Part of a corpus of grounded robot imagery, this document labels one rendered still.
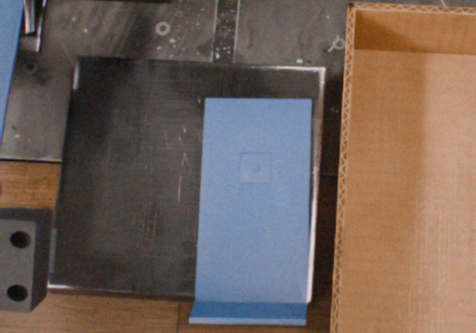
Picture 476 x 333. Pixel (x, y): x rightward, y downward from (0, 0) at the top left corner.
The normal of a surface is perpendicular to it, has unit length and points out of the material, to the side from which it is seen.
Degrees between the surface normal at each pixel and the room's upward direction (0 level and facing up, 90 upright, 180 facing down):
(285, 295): 0
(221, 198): 0
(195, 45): 0
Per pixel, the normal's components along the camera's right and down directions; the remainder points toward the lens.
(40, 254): 1.00, 0.08
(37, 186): -0.02, -0.35
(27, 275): -0.02, 0.07
